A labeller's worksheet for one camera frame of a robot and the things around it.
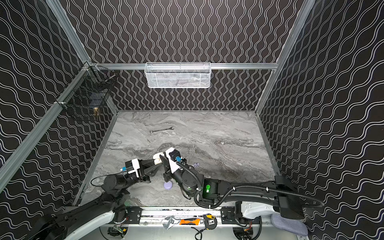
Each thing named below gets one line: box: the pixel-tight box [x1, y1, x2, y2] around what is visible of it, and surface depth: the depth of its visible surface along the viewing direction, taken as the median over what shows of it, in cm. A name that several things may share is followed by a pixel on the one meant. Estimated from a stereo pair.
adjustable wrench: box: [162, 215, 175, 230], surface depth 74 cm
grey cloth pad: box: [271, 213, 309, 237], surface depth 72 cm
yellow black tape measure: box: [203, 213, 218, 230], surface depth 72 cm
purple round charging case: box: [163, 180, 173, 190], surface depth 85 cm
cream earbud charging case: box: [153, 152, 165, 165], surface depth 64 cm
